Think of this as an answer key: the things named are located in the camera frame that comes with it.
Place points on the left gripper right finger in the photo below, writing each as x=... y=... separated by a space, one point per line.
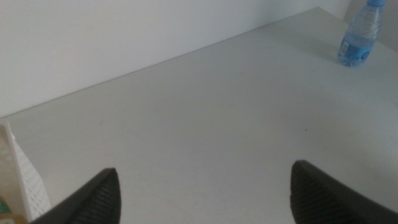
x=320 y=199

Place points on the clear water bottle blue label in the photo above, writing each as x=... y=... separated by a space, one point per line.
x=359 y=40

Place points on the white perforated plastic basket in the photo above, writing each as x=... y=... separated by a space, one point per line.
x=31 y=186

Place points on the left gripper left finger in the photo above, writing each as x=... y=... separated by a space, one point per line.
x=96 y=202

